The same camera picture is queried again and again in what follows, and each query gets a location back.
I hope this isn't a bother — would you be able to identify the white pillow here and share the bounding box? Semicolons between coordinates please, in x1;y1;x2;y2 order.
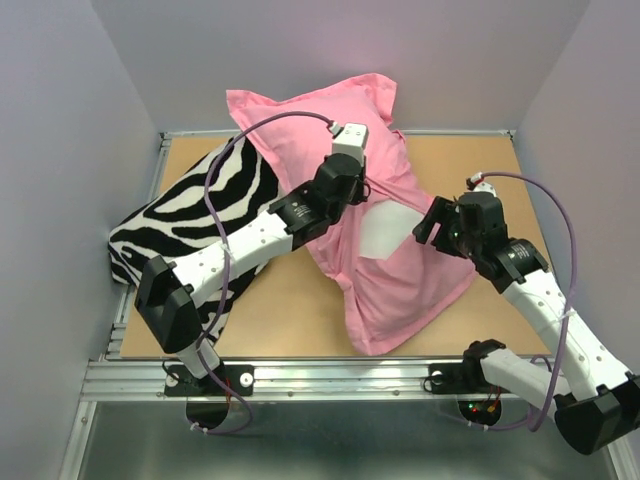
359;200;422;260

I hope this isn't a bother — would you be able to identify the plain pink pillow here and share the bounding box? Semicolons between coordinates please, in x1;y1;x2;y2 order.
226;73;476;355

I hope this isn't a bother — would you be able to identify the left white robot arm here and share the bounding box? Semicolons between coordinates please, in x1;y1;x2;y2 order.
135;149;367;394

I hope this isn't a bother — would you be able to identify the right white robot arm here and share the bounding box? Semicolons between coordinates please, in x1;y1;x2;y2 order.
413;192;639;455

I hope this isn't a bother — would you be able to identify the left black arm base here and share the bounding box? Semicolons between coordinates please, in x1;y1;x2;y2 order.
161;362;255;397

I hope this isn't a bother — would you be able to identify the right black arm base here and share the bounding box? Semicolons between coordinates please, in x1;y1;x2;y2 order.
420;359;511;395

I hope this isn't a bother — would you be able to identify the zebra striped pillow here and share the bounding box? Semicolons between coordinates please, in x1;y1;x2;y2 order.
107;134;281;346

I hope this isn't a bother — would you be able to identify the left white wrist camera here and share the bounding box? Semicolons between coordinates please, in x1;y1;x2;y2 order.
331;123;369;164

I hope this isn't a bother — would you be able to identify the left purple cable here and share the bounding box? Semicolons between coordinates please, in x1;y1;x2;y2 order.
192;110;337;437

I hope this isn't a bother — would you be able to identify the aluminium frame rail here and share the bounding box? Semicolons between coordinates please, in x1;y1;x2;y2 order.
80;357;459;403

